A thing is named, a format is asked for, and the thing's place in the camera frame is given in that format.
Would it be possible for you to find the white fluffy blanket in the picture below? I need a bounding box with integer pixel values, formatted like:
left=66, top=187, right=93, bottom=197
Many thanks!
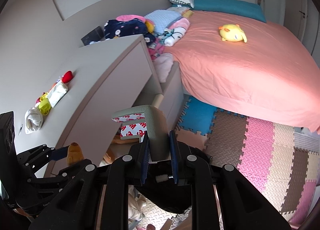
left=154, top=53, right=174, bottom=83

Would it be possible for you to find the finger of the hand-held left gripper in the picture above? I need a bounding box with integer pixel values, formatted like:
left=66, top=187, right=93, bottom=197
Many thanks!
left=16, top=144, right=70, bottom=170
left=30, top=159, right=84, bottom=197

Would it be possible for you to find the foam puzzle floor mat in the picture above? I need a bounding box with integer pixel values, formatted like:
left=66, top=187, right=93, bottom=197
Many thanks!
left=175, top=95, right=320, bottom=230

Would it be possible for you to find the white rolled cloth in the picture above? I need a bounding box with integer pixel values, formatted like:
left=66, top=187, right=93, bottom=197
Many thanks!
left=24, top=107, right=42, bottom=134

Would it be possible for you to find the bed with pink sheet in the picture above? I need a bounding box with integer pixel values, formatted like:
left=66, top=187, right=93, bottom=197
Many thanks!
left=150, top=10, right=320, bottom=135

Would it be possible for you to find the grey desk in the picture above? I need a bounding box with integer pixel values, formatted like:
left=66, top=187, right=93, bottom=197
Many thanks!
left=0, top=34, right=165, bottom=180

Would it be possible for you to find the white tissue pack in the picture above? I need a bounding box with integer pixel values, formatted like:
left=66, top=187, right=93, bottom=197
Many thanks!
left=47, top=81, right=68, bottom=108

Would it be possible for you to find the white door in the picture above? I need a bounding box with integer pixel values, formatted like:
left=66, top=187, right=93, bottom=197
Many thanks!
left=284, top=0, right=309, bottom=45

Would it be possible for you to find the pink white folded blanket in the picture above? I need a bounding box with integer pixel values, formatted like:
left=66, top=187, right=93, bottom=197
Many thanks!
left=164, top=18, right=190, bottom=47

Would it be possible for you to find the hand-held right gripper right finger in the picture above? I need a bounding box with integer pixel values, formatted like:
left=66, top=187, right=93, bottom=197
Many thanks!
left=169, top=130, right=292, bottom=230

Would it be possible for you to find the grey foam corner guard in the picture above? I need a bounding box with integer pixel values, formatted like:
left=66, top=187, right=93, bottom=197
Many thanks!
left=111, top=105, right=173, bottom=163

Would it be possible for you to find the yellow toy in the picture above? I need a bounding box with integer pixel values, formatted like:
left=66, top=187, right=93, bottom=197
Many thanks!
left=38, top=94, right=52, bottom=116

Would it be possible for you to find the black wall socket panel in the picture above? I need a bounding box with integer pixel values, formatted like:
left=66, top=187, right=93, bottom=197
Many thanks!
left=80, top=26, right=105, bottom=46

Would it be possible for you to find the brown toy figure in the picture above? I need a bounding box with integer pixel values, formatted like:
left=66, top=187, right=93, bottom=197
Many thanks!
left=66, top=142, right=85, bottom=166

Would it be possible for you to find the navy printed blanket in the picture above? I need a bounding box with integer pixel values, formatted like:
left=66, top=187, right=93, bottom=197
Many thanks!
left=103, top=18, right=155, bottom=46

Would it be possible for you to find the grey quilt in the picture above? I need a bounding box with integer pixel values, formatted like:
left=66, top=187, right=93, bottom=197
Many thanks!
left=294, top=126, right=320, bottom=155

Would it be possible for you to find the light blue folded blanket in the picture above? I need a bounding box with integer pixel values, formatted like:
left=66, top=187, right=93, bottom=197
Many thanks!
left=144, top=9, right=183, bottom=32

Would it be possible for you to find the pink printed blanket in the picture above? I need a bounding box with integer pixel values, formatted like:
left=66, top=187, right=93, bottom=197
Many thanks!
left=147, top=38, right=165, bottom=61

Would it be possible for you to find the white crumpled cloth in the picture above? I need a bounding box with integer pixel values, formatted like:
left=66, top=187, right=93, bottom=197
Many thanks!
left=129, top=190, right=150, bottom=222

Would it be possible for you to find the teal pillow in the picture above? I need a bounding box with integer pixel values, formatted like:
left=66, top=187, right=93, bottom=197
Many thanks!
left=192, top=0, right=267, bottom=23

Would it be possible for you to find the yellow plush duck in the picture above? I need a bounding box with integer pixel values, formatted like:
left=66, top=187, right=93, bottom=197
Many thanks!
left=219, top=24, right=248, bottom=43

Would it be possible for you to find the beige foam tube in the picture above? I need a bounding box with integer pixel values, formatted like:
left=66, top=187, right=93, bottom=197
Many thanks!
left=153, top=94, right=164, bottom=108

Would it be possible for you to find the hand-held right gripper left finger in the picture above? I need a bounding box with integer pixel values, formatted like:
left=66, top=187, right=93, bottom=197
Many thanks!
left=27, top=137, right=150, bottom=230

